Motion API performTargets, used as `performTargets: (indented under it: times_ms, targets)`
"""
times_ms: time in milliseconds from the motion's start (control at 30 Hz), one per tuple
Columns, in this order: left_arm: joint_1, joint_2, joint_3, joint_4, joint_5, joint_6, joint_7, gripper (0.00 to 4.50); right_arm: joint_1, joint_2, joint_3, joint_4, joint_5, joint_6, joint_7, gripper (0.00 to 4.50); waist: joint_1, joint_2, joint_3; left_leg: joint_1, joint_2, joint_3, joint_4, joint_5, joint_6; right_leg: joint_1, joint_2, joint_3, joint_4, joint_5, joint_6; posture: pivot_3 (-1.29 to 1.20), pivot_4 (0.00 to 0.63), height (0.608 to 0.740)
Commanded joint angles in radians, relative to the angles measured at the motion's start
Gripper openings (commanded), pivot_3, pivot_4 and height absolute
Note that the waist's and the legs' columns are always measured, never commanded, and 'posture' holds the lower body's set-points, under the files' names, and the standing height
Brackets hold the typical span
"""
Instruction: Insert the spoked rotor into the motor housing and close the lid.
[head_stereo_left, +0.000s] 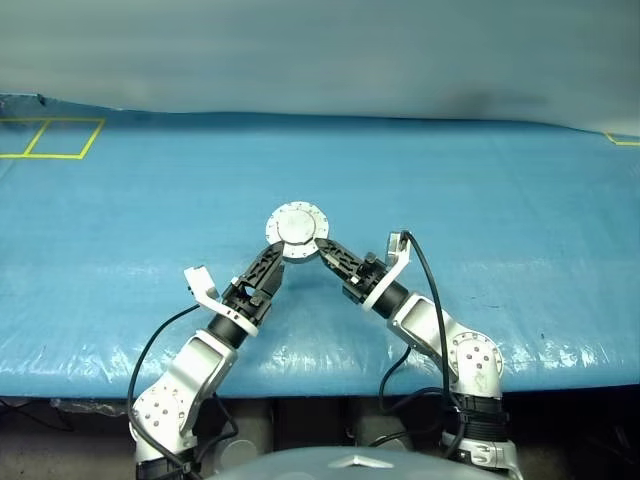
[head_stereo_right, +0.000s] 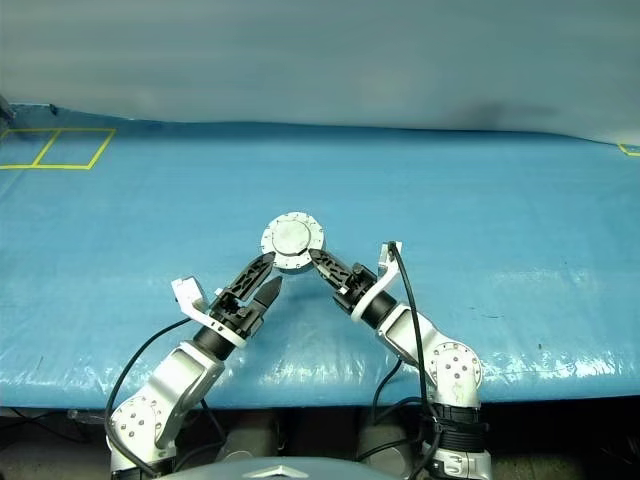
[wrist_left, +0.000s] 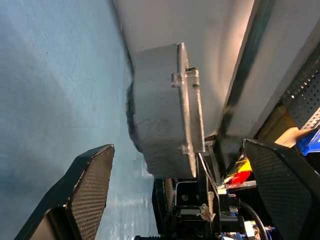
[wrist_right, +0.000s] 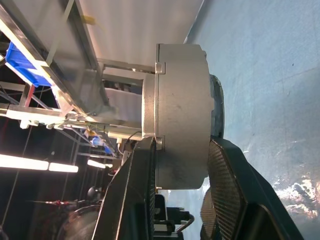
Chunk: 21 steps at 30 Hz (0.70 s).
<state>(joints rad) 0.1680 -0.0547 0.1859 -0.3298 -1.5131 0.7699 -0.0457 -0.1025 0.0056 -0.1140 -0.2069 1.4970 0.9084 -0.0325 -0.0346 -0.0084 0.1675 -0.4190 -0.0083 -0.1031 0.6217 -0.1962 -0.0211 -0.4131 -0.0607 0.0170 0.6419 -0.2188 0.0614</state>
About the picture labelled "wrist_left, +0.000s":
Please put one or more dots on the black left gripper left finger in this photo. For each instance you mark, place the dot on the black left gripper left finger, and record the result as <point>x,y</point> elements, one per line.
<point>82,190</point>

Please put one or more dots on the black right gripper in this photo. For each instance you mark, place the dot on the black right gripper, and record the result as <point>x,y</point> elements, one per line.
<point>190,222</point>

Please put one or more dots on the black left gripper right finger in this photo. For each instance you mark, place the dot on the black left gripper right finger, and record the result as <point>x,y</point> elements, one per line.
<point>285,190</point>

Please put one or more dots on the silver motor housing with copper coils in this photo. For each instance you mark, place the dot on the silver motor housing with copper coils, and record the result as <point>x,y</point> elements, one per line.
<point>157,112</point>

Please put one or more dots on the yellow and red object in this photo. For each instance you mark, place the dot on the yellow and red object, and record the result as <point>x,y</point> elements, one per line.
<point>240,172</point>

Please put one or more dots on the blue plastic bin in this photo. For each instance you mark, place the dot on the blue plastic bin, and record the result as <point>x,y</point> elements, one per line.
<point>310,142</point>

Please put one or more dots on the perforated grey metal panel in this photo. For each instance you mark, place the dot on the perforated grey metal panel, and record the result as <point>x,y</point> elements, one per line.
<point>305,100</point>

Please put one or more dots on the dark metal frame post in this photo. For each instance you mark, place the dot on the dark metal frame post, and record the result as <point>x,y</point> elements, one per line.
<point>240,82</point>

